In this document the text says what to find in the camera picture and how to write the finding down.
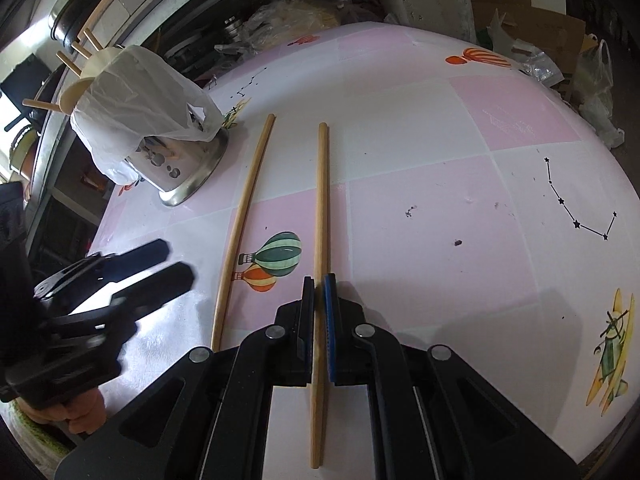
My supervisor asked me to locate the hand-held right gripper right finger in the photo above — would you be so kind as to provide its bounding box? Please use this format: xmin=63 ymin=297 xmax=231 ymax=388
xmin=322 ymin=273 xmax=582 ymax=480

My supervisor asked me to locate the heap of clear plastic bags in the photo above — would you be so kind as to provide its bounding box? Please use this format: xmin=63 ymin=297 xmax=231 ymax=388
xmin=244 ymin=0 xmax=392 ymax=42

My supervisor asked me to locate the pink printed tablecloth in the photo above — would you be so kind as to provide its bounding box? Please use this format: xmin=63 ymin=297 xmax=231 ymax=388
xmin=0 ymin=20 xmax=640 ymax=480

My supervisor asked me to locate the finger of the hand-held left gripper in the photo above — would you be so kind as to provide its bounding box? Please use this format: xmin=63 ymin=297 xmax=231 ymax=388
xmin=32 ymin=238 xmax=169 ymax=306
xmin=50 ymin=261 xmax=196 ymax=333

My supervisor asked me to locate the black cooking pot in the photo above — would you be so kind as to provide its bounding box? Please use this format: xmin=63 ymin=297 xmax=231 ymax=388
xmin=49 ymin=0 xmax=127 ymax=42

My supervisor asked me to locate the white plastic bag cover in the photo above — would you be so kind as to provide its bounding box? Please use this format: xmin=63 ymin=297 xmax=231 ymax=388
xmin=69 ymin=44 xmax=224 ymax=187

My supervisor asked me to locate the white plastic spoon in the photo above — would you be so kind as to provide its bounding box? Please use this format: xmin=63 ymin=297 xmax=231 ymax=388
xmin=81 ymin=45 xmax=124 ymax=79
xmin=56 ymin=77 xmax=94 ymax=114

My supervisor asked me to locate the cream enamel pot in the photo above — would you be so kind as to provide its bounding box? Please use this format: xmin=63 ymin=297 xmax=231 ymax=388
xmin=7 ymin=125 xmax=42 ymax=177

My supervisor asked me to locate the person's left hand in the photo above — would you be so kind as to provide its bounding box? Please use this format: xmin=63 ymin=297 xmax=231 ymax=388
xmin=29 ymin=389 xmax=107 ymax=437

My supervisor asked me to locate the white plastic shopping bag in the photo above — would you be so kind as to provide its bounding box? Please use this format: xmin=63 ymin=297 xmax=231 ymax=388
xmin=574 ymin=39 xmax=627 ymax=148

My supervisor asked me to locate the steel utensil holder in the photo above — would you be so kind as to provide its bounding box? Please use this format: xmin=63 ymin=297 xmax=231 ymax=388
xmin=125 ymin=126 xmax=230 ymax=209

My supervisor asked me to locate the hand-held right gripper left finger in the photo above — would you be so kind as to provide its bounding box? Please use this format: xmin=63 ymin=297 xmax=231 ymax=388
xmin=54 ymin=275 xmax=317 ymax=480

